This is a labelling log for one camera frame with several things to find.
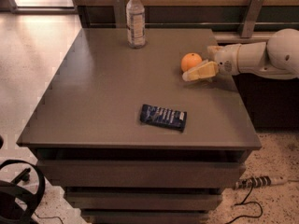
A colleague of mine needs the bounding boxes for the right metal bracket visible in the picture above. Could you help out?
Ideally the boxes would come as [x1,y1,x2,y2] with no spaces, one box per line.
[239,0,264,38]

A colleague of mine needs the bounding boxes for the white power strip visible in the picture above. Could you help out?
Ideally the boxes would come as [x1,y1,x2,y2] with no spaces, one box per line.
[234,175,288,189]

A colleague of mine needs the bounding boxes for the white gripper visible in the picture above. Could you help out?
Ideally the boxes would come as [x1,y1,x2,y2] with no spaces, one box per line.
[182,44,241,81]

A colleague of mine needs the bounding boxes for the metal bracket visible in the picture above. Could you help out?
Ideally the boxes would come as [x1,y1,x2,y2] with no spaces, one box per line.
[239,0,264,38]
[113,0,126,28]

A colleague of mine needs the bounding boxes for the dark blue snack packet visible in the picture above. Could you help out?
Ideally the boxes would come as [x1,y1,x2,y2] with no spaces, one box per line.
[139,105,187,132]

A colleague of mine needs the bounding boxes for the black power cable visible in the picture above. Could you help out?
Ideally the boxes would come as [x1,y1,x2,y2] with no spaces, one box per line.
[224,185,263,224]

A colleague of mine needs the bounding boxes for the left metal bracket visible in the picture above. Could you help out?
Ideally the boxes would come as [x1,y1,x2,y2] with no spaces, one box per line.
[113,0,126,28]

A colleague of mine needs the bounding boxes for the orange fruit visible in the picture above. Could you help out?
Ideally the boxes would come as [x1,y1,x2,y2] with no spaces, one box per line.
[180,53,202,72]

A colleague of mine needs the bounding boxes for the clear plastic water bottle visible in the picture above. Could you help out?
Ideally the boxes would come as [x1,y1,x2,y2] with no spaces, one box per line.
[126,0,146,49]

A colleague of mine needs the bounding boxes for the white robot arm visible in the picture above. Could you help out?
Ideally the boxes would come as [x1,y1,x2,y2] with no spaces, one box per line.
[182,29,299,81]

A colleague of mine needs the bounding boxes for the black chair base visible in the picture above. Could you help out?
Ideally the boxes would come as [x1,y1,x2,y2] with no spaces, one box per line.
[0,134,47,224]

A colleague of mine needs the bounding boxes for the grey drawer cabinet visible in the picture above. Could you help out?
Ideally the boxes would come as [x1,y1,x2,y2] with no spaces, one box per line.
[18,29,261,224]

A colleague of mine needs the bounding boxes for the wooden wall shelf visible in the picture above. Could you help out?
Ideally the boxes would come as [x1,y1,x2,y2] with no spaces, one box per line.
[73,0,299,30]

